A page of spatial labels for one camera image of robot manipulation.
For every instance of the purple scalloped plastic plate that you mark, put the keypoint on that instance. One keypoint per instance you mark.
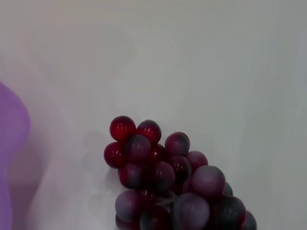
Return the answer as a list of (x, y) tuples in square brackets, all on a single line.
[(12, 148)]

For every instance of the dark red grape bunch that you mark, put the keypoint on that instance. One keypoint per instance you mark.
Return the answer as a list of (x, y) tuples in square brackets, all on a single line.
[(168, 182)]

